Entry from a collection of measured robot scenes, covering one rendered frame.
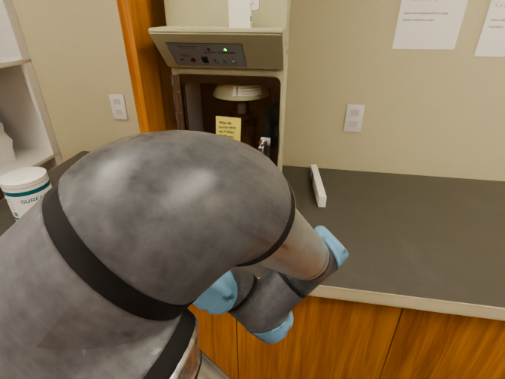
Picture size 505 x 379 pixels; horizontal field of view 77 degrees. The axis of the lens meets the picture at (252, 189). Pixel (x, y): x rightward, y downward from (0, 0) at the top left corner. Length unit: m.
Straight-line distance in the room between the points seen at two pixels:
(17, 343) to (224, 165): 0.14
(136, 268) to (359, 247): 0.88
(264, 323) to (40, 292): 0.42
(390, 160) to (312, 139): 0.34
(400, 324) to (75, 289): 0.92
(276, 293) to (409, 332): 0.57
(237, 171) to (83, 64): 1.50
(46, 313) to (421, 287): 0.85
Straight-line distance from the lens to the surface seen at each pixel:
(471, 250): 1.14
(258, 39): 0.82
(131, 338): 0.21
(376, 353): 1.12
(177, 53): 0.91
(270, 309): 0.56
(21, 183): 1.20
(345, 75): 1.36
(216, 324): 1.09
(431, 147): 1.52
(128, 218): 0.17
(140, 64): 0.94
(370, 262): 0.96
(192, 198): 0.17
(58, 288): 0.19
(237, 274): 0.53
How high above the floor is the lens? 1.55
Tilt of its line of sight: 29 degrees down
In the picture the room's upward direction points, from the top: straight up
